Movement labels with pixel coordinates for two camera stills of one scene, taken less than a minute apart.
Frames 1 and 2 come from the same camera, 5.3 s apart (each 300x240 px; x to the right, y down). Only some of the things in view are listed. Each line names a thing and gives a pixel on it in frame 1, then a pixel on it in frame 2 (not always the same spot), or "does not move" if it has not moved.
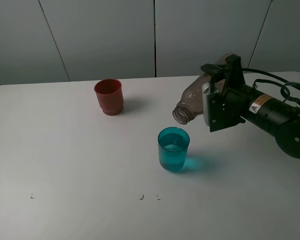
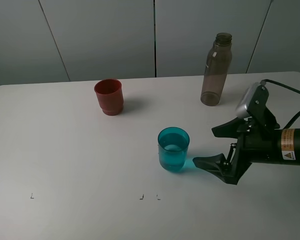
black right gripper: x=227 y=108 -> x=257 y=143
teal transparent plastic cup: x=173 y=143 does not move
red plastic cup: x=109 y=94 does not move
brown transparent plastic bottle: x=190 y=104 -> x=216 y=70
